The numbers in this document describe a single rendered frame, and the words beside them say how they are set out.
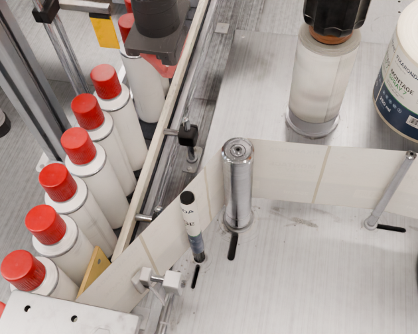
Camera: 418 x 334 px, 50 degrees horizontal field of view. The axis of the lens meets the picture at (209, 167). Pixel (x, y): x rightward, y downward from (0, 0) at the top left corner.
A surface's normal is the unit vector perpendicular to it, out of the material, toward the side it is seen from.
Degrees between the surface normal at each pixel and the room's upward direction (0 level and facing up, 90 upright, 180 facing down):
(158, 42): 0
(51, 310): 0
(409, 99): 90
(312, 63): 90
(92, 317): 0
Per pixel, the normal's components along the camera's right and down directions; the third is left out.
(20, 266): -0.11, -0.54
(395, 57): -0.99, 0.11
